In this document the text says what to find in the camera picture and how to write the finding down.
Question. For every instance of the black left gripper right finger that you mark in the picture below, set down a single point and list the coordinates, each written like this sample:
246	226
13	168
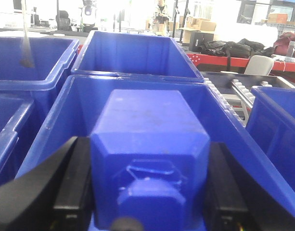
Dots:
234	201

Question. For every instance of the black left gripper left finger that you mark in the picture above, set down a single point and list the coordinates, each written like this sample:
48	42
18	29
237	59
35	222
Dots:
56	195

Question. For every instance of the blue bottle part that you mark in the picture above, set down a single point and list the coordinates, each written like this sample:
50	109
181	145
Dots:
149	156

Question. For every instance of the blue bin at right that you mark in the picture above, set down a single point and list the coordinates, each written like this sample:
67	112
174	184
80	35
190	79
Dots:
272	125

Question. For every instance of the blue bin at left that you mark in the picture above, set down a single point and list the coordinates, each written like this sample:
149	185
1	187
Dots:
28	93

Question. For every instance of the white roller track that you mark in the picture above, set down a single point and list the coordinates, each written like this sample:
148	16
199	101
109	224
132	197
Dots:
235	90

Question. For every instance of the grey metal chair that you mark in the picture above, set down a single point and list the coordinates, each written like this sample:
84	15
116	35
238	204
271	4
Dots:
259	65

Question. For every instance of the blue bin behind target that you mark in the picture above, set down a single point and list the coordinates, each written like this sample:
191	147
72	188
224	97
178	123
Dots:
128	55

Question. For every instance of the black bag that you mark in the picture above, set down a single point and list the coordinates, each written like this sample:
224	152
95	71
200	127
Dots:
242	49

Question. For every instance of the cardboard box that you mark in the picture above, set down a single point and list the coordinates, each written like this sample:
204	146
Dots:
196	24

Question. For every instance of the person in background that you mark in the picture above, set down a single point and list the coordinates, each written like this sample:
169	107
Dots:
160	18

